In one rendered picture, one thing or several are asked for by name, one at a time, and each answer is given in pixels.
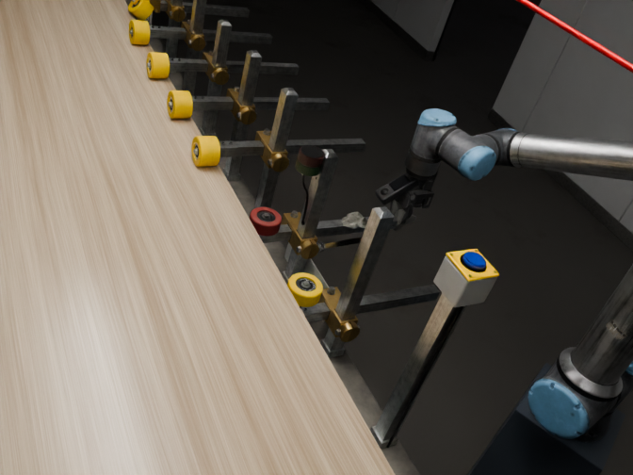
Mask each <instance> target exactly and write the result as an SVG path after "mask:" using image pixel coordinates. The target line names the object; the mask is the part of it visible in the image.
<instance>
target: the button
mask: <svg viewBox="0 0 633 475"><path fill-rule="evenodd" d="M463 261H464V263H465V264H466V265H467V266H468V267H470V268H472V269H475V270H482V269H484V268H485V266H486V260H485V259H484V257H483V256H482V255H480V254H478V253H475V252H467V253H465V254H464V256H463Z"/></svg>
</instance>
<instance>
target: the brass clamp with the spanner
mask: <svg viewBox="0 0 633 475"><path fill-rule="evenodd" d="M290 214H291V213H284V215H283V218H282V222H281V225H283V224H288V226H289V227H290V229H291V230H292V234H291V237H290V240H288V242H289V243H290V245H291V247H292V248H293V250H294V252H295V253H296V255H301V257H302V258H304V259H310V258H313V257H314V256H316V255H317V253H318V251H319V247H318V246H317V237H316V235H315V237H307V238H302V237H301V236H300V234H299V232H298V230H297V229H298V226H299V222H300V216H301V213H300V212H298V217H297V218H292V217H291V216H290Z"/></svg>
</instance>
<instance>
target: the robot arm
mask: <svg viewBox="0 0 633 475"><path fill-rule="evenodd" d="M456 122H457V121H456V117H455V116H454V115H453V114H452V113H450V112H448V111H445V110H442V109H438V108H430V109H426V110H424V111H423V112H422V114H421V116H420V119H419V121H418V122H417V127H416V129H415V132H414V137H413V140H412V143H411V146H410V149H409V152H408V154H407V157H406V160H405V166H406V173H404V174H402V175H401V176H400V177H398V178H397V179H395V180H393V181H392V182H390V183H388V184H386V185H385V186H383V187H381V188H379V189H377V190H376V191H375V192H376V195H377V197H378V198H379V200H380V201H381V202H382V204H383V205H387V204H388V203H390V202H391V206H390V210H391V213H392V214H393V215H394V216H395V218H396V219H397V220H398V223H397V225H396V228H395V229H394V230H395V231H397V230H398V229H400V228H401V227H402V226H403V225H405V224H408V223H411V222H414V221H415V219H416V216H414V215H412V214H413V211H414V210H413V207H415V208H417V207H421V206H422V208H429V207H430V203H431V200H432V198H433V195H434V192H433V191H432V190H431V189H432V186H433V183H434V181H435V178H436V176H437V173H438V171H437V170H438V167H439V165H440V162H441V160H443V161H444V162H445V163H446V164H447V165H449V166H450V167H452V168H453V169H454V170H456V171H457V172H459V173H460V175H462V176H463V177H466V178H468V179H469V180H472V181H477V180H479V179H481V178H482V177H485V176H486V175H487V174H488V173H489V172H490V171H491V170H492V168H493V167H494V166H498V165H502V166H510V167H525V168H532V169H540V170H548V171H555V172H569V173H577V174H585V175H592V176H600V177H607V178H614V179H622V180H629V181H633V142H631V141H619V140H607V139H585V138H574V137H563V136H551V135H540V134H529V133H525V132H518V131H516V130H514V129H511V128H500V129H497V130H496V131H492V132H488V133H484V134H480V135H475V136H473V137H472V136H470V135H468V134H467V133H465V132H464V131H462V130H461V129H460V128H459V127H457V126H456V125H455V123H456ZM430 197H431V198H430ZM429 198H430V202H429V204H428V205H427V202H428V200H429ZM632 389H633V265H632V266H631V268H630V269H629V270H628V272H627V273H626V275H625V277H624V278H623V280H622V281H621V283H620V284H619V285H618V286H617V287H616V289H615V290H614V292H613V293H612V295H611V296H610V298H609V300H608V301H607V303H606V304H605V305H604V307H603V308H602V310H601V311H600V313H599V314H598V316H597V317H596V319H595V320H594V322H593V323H592V325H591V326H590V328H589V329H588V331H587V332H586V334H585V335H584V336H583V337H582V339H581V340H580V341H579V343H578V344H577V346H576V347H570V348H567V349H565V350H563V351H562V352H561V354H560V356H559V357H558V359H557V360H556V362H555V363H554V365H553V366H552V368H551V369H550V370H549V371H548V372H547V373H546V374H545V376H544V377H543V378H542V379H540V380H538V381H536V382H535V383H534V385H533V386H532V387H531V389H530V390H529V392H528V405H529V408H530V411H531V413H532V414H533V415H534V416H535V418H536V420H537V421H538V422H539V423H540V425H541V426H542V427H544V428H545V429H546V430H547V431H548V432H550V433H551V434H553V435H556V436H558V437H560V438H565V439H574V440H577V441H581V442H587V443H592V442H596V441H598V440H600V439H601V438H602V437H603V436H604V435H605V434H606V433H607V431H608V429H609V425H610V420H611V415H612V413H613V412H614V410H615V409H616V408H617V407H618V406H619V405H620V403H621V402H622V401H623V400H624V399H625V397H626V396H627V395H628V394H629V393H630V392H631V390H632Z"/></svg>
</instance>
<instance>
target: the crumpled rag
mask: <svg viewBox="0 0 633 475"><path fill-rule="evenodd" d="M341 222H343V226H347V227H350V228H355V229H356V228H357V227H362V228H363V227H364V228H365V227H366V225H367V220H366V218H365V217H363V216H362V215H361V213H359V212H351V213H349V214H347V216H346V217H344V218H343V219H342V221H341Z"/></svg>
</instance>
